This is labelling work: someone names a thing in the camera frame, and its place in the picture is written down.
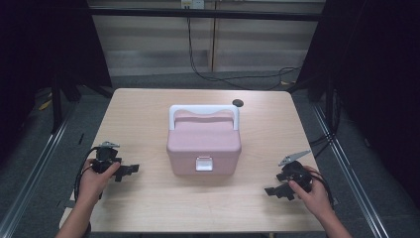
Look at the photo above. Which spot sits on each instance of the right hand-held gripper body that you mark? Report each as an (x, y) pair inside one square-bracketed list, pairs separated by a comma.
[(297, 173)]

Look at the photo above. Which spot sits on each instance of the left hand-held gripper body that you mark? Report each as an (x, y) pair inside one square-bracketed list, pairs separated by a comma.
[(105, 157)]

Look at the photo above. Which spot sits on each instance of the pink storage box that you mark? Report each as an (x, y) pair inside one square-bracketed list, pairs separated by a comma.
[(203, 142)]

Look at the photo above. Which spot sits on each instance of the person's right hand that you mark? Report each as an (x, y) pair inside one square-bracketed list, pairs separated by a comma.
[(317, 198)]

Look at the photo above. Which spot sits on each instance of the person's left hand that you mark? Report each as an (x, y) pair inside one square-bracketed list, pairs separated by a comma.
[(90, 185)]

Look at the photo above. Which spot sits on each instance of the black floor strip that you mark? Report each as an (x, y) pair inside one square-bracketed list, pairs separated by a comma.
[(81, 139)]

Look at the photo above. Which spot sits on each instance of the grey floor tape piece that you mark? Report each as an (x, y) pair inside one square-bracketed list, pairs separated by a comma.
[(335, 201), (70, 204)]

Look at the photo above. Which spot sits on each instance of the black metal stand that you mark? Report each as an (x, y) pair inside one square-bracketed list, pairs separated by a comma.
[(329, 109), (56, 109)]

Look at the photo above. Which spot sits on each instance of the yellow floor scrap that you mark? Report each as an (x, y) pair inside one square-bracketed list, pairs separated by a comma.
[(45, 105)]

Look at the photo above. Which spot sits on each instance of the black table grommet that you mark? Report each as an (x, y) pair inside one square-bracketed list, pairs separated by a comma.
[(237, 102)]

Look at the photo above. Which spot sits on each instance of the black curtain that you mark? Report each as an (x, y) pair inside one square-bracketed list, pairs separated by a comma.
[(39, 39), (379, 66)]

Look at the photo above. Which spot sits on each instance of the black horizontal bar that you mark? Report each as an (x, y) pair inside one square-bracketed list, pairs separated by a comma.
[(231, 15)]

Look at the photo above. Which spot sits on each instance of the metal floor rail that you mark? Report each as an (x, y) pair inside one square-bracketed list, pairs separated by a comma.
[(33, 172), (346, 172)]

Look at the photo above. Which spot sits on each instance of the white wall socket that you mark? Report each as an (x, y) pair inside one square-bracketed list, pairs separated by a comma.
[(193, 4)]

